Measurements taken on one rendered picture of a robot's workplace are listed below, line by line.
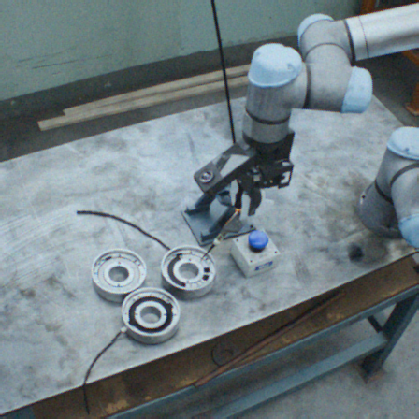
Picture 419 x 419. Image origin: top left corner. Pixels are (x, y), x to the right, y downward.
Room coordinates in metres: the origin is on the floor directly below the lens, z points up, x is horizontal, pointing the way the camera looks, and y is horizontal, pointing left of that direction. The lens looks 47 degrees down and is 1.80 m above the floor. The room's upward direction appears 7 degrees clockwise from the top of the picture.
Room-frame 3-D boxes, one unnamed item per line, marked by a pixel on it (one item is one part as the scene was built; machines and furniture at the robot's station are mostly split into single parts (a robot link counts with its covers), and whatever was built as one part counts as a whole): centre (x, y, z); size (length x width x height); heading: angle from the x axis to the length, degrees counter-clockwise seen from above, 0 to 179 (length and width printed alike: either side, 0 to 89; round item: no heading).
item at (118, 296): (0.69, 0.15, 0.82); 0.10 x 0.10 x 0.04
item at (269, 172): (0.80, -0.08, 1.07); 0.09 x 0.08 x 0.12; 120
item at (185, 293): (0.72, 0.02, 0.82); 0.10 x 0.10 x 0.04
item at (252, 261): (0.79, -0.11, 0.82); 0.08 x 0.07 x 0.05; 122
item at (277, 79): (0.80, -0.08, 1.23); 0.09 x 0.08 x 0.11; 96
